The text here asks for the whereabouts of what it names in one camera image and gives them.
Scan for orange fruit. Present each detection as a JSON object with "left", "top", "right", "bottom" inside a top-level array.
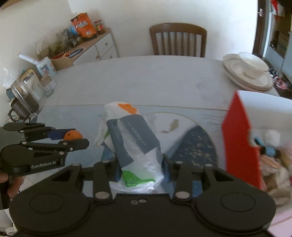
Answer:
[{"left": 63, "top": 130, "right": 83, "bottom": 141}]

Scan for white tissue paper pack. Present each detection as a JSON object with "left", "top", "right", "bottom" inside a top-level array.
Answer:
[{"left": 95, "top": 102, "right": 163, "bottom": 194}]

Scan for person's left hand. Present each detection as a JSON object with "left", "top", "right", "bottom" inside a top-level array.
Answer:
[{"left": 1, "top": 173, "right": 26, "bottom": 199}]

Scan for glass cup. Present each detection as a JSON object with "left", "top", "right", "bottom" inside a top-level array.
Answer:
[{"left": 38, "top": 77, "right": 56, "bottom": 97}]

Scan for white patterned box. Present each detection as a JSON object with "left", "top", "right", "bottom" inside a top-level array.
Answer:
[{"left": 36, "top": 57, "right": 57, "bottom": 78}]

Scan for white side cabinet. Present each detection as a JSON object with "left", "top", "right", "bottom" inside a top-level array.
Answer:
[{"left": 51, "top": 27, "right": 119, "bottom": 71}]

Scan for small blue label bottle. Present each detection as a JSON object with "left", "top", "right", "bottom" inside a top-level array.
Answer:
[{"left": 253, "top": 137, "right": 282, "bottom": 158}]

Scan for red cardboard box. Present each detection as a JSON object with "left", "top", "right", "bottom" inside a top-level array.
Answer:
[{"left": 222, "top": 90, "right": 291, "bottom": 188}]

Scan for orange snack bag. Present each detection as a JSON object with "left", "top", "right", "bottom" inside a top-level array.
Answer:
[{"left": 71, "top": 13, "right": 97, "bottom": 41}]

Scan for stacked white plates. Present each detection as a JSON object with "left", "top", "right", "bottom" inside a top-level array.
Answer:
[{"left": 222, "top": 52, "right": 273, "bottom": 92}]

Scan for wooden chair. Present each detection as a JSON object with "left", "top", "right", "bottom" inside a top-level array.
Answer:
[{"left": 149, "top": 23, "right": 207, "bottom": 58}]

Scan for white bowl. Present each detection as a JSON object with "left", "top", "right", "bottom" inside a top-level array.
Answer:
[{"left": 238, "top": 52, "right": 269, "bottom": 79}]

